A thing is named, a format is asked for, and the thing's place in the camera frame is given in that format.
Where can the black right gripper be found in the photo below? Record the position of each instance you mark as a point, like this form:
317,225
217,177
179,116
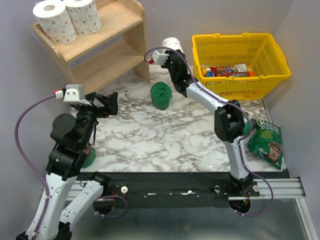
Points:
170,52

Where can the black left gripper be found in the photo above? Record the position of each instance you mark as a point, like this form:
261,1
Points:
110,102

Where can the white floral toilet paper roll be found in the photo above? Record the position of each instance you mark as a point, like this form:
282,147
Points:
172,43
55,21
84,16

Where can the green brown paper roll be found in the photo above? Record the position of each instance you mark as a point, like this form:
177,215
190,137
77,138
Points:
90,158
249,125

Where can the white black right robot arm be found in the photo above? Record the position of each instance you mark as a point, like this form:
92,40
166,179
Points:
229,121

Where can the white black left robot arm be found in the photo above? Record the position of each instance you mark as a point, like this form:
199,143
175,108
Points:
53,219

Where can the light wooden two-tier shelf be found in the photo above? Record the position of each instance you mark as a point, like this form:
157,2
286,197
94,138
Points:
124,18

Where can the green wrapped toilet paper roll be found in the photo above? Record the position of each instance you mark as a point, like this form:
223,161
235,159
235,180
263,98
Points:
161,95

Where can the red snack packet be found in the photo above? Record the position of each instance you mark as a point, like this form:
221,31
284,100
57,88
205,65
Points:
236,70

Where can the yellow plastic shopping basket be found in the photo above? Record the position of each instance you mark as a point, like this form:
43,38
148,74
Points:
259,51

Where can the orange snack packet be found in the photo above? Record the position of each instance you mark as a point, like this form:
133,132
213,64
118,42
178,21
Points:
251,73

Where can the green chips bag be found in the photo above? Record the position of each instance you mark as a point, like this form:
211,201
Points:
267,143

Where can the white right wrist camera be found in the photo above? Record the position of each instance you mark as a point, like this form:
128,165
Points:
158,58

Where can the aluminium rail extrusion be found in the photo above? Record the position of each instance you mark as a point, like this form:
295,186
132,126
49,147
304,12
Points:
290,188

